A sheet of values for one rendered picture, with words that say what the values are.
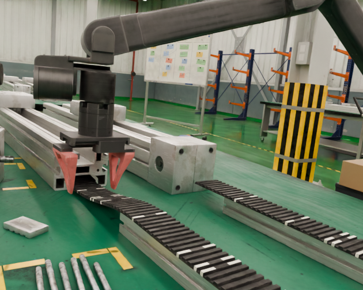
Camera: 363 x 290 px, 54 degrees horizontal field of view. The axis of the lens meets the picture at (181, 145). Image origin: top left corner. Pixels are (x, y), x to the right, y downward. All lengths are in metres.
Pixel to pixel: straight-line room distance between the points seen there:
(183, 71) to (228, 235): 6.10
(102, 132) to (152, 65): 6.50
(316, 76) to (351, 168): 3.07
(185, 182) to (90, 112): 0.23
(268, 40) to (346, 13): 10.86
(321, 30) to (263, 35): 7.85
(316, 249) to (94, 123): 0.37
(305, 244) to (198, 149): 0.28
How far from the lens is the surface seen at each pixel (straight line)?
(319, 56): 3.99
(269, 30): 11.64
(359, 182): 0.93
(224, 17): 0.66
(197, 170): 0.70
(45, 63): 0.59
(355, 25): 0.83
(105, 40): 0.57
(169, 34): 0.62
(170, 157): 0.67
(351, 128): 9.46
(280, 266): 0.48
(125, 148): 0.62
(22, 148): 0.90
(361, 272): 0.49
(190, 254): 0.39
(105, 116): 0.60
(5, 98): 1.21
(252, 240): 0.53
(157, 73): 6.98
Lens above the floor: 0.99
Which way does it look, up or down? 10 degrees down
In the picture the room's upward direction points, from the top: 5 degrees clockwise
